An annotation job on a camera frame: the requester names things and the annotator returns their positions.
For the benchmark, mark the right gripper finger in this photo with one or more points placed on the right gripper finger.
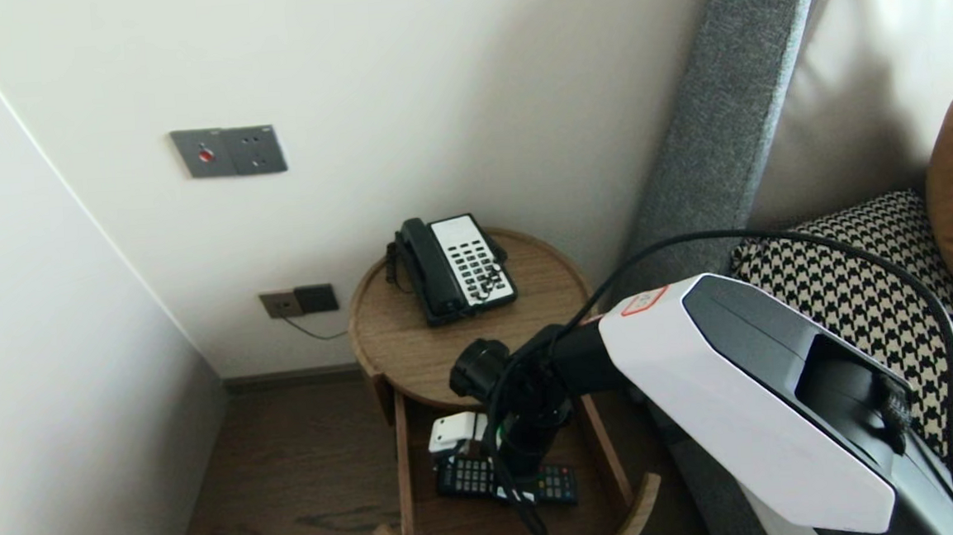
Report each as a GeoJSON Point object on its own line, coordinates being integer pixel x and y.
{"type": "Point", "coordinates": [514, 495]}

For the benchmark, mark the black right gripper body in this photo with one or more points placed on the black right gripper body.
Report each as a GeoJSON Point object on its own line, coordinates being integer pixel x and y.
{"type": "Point", "coordinates": [532, 438]}

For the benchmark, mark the black TV remote control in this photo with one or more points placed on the black TV remote control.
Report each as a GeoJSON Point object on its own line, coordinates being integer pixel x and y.
{"type": "Point", "coordinates": [465, 479]}

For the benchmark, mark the curved-front wooden table drawer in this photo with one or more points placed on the curved-front wooden table drawer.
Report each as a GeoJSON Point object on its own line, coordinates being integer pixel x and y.
{"type": "Point", "coordinates": [451, 534]}

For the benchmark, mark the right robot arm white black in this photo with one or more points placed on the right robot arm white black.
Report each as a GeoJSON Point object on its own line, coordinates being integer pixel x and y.
{"type": "Point", "coordinates": [741, 392]}

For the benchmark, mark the round wooden side table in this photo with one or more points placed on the round wooden side table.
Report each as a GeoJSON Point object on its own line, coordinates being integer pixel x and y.
{"type": "Point", "coordinates": [398, 338]}

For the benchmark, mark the grey fabric bed base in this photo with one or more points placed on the grey fabric bed base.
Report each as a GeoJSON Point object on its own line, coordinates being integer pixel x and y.
{"type": "Point", "coordinates": [697, 486]}

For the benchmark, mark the black and white telephone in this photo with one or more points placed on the black and white telephone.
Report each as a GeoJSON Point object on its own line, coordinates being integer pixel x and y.
{"type": "Point", "coordinates": [476, 257]}

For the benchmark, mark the black telephone handset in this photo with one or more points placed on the black telephone handset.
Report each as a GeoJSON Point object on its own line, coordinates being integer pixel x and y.
{"type": "Point", "coordinates": [431, 269]}

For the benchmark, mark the thin black telephone line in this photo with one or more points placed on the thin black telephone line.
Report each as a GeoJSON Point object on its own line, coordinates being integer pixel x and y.
{"type": "Point", "coordinates": [315, 335]}

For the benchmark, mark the dark wooden baseboard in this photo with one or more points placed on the dark wooden baseboard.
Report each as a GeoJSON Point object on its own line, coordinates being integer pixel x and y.
{"type": "Point", "coordinates": [293, 380]}

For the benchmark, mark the beige padded headboard panel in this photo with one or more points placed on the beige padded headboard panel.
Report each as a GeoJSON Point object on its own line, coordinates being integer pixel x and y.
{"type": "Point", "coordinates": [869, 53]}

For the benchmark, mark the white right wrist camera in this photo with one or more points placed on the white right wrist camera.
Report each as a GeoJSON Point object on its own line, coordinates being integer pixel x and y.
{"type": "Point", "coordinates": [453, 430]}

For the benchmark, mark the black wall plate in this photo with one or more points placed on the black wall plate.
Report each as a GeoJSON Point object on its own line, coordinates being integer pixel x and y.
{"type": "Point", "coordinates": [317, 298]}

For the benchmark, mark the brass wall jack plate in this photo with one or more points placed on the brass wall jack plate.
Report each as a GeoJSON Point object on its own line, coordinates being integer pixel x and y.
{"type": "Point", "coordinates": [278, 303]}

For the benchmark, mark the grey wall power socket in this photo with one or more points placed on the grey wall power socket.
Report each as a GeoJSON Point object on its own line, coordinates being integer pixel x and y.
{"type": "Point", "coordinates": [256, 149]}

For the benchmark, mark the grey wall switch red button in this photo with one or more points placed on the grey wall switch red button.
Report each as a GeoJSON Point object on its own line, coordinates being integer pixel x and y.
{"type": "Point", "coordinates": [198, 155]}

